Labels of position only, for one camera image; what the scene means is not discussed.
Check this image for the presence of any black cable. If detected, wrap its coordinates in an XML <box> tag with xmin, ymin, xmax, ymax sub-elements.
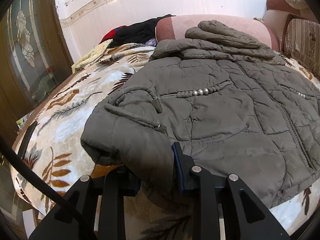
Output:
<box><xmin>0</xmin><ymin>135</ymin><xmax>73</xmax><ymax>215</ymax></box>

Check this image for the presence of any pink rolled quilt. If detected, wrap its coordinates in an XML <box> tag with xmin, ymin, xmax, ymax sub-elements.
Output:
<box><xmin>154</xmin><ymin>14</ymin><xmax>279</xmax><ymax>52</ymax></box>

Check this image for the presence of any grey-olive puffer jacket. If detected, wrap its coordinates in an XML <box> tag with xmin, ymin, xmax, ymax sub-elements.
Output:
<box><xmin>81</xmin><ymin>21</ymin><xmax>319</xmax><ymax>207</ymax></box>

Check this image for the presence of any yellow patterned cloth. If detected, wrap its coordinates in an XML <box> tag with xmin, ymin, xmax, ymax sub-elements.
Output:
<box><xmin>71</xmin><ymin>39</ymin><xmax>113</xmax><ymax>74</ymax></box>

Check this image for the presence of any leaf-patterned fleece blanket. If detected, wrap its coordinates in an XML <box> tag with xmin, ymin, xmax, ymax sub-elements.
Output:
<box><xmin>23</xmin><ymin>44</ymin><xmax>319</xmax><ymax>239</ymax></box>

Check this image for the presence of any black and red clothes pile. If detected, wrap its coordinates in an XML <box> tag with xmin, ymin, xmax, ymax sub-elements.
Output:
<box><xmin>99</xmin><ymin>14</ymin><xmax>172</xmax><ymax>48</ymax></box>

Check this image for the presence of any striped brown pillow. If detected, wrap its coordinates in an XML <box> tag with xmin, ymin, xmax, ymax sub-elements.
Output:
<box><xmin>284</xmin><ymin>18</ymin><xmax>319</xmax><ymax>79</ymax></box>

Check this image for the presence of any black remote control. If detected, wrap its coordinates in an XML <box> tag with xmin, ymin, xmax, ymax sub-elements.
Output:
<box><xmin>17</xmin><ymin>121</ymin><xmax>37</xmax><ymax>159</ymax></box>

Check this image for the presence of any brown glass-panel door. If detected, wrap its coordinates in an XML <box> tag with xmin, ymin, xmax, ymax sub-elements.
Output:
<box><xmin>1</xmin><ymin>0</ymin><xmax>73</xmax><ymax>145</ymax></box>

